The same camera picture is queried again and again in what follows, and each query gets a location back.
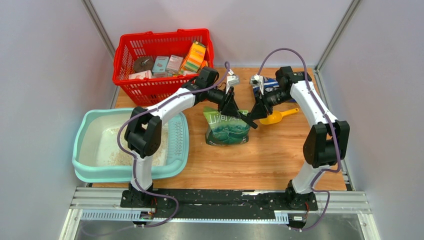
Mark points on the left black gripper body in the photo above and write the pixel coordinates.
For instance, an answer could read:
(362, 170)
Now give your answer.
(221, 98)

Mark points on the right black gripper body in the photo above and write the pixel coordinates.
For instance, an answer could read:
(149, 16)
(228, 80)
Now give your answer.
(270, 99)

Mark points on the black bag clip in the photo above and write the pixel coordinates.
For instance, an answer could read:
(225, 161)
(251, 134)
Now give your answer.
(247, 120)

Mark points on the yellow plastic scoop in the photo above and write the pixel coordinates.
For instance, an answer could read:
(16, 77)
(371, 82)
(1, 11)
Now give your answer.
(277, 116)

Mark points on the green litter bag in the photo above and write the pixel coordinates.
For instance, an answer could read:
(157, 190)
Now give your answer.
(224, 130)

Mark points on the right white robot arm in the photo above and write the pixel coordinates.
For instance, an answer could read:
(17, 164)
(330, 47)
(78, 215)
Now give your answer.
(326, 143)

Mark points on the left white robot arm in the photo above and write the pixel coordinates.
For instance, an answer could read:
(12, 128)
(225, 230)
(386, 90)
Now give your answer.
(143, 130)

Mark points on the pink grey small box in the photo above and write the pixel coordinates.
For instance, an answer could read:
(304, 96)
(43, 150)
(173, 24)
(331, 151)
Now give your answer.
(174, 64)

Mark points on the teal small box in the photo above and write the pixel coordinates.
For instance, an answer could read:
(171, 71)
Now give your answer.
(160, 64)

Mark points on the brown round box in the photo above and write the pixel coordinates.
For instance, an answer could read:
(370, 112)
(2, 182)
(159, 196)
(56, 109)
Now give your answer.
(142, 64)

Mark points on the beige cat litter pile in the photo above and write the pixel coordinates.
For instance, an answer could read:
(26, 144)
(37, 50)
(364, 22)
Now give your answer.
(120, 158)

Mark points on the teal plastic litter box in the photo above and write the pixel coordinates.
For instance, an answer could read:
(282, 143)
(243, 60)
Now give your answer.
(96, 139)

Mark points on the blue white snack bag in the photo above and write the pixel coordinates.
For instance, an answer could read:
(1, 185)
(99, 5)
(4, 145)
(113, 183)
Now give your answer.
(270, 85)

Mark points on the orange green sponge pack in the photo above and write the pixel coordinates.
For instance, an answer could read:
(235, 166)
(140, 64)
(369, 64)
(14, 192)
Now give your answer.
(194, 59)

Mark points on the red plastic shopping basket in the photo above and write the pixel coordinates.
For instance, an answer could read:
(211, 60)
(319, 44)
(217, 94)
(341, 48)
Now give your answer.
(150, 91)

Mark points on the white pink sponge pack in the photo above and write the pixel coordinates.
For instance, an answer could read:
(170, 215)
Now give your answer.
(141, 75)

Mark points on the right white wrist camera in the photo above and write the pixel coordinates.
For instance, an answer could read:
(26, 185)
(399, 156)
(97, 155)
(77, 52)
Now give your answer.
(257, 84)

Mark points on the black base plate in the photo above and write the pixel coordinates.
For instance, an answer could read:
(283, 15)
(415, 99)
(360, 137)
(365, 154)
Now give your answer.
(218, 203)

